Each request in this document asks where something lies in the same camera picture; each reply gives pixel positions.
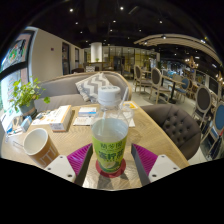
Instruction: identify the clear bottle with yellow-green label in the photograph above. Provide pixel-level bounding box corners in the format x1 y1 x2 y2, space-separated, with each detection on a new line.
90 85 130 175

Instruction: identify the small blue box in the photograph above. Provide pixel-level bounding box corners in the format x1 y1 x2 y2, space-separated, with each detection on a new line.
20 115 33 132

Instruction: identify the green potted plant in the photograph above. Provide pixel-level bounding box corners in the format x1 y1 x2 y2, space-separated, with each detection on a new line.
9 77 51 117

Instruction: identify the white paper slip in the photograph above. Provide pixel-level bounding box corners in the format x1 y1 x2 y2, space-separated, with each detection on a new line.
72 115 96 127

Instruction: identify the white carton box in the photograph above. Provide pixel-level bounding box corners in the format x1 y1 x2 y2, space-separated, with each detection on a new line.
49 104 73 133

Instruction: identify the blue and white card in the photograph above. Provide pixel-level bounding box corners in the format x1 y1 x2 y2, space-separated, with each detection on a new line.
77 106 98 118

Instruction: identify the small yellow card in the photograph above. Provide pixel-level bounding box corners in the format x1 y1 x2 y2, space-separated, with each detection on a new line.
124 100 139 110

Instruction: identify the printed paper menu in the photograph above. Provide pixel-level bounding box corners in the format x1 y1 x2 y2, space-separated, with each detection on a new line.
30 109 54 127

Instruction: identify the group of ceiling spotlights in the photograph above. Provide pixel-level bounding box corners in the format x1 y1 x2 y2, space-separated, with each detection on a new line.
66 3 218 44

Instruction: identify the grey white chevron cushion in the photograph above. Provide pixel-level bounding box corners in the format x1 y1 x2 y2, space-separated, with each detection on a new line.
74 72 113 104

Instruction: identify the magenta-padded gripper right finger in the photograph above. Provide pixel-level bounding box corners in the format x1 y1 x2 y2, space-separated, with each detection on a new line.
130 143 181 187

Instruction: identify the white round column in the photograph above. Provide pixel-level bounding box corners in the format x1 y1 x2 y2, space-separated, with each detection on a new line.
90 42 103 63

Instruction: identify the grey tufted armchair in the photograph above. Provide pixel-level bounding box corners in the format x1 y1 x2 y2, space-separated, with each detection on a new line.
140 103 202 161

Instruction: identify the grey curved sofa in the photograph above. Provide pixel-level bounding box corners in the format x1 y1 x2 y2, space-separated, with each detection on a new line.
33 70 133 113

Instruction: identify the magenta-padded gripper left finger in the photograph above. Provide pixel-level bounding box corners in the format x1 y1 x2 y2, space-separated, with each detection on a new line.
44 143 94 187

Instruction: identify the window with holiday decals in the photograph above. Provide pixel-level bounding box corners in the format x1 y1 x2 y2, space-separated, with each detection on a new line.
0 29 36 114

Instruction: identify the group of cafe chairs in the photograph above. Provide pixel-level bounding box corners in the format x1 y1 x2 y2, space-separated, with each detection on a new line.
133 63 224 161

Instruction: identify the brown mug with white inside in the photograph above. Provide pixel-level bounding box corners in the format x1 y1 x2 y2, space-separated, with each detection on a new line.
22 127 60 169

